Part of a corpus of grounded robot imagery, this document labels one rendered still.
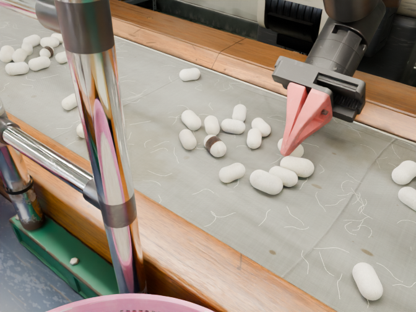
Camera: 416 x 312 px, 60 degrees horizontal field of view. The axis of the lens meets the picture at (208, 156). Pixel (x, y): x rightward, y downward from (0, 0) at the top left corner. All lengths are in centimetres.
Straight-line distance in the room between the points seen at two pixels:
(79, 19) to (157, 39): 55
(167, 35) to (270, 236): 47
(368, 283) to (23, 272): 34
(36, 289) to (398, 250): 36
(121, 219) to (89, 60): 11
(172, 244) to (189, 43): 44
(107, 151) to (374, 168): 35
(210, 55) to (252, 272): 43
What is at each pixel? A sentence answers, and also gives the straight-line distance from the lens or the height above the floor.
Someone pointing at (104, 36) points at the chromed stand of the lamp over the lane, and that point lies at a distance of 18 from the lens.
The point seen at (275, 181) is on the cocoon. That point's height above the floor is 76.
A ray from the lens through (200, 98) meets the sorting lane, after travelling 55.
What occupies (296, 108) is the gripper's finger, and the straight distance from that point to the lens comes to 42.
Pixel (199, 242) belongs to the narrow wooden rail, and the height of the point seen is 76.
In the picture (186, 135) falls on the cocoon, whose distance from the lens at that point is 44.
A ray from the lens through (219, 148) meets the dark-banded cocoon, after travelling 43.
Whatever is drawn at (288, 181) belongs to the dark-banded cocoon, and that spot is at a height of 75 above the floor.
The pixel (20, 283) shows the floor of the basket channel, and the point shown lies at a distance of 44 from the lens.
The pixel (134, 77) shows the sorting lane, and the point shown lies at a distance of 62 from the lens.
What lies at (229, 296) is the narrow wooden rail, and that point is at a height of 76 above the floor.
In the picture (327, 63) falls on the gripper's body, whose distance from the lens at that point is 43.
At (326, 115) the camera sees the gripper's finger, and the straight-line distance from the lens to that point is 45.
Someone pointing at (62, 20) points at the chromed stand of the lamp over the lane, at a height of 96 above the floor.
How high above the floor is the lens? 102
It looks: 39 degrees down
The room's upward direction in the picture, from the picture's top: 3 degrees clockwise
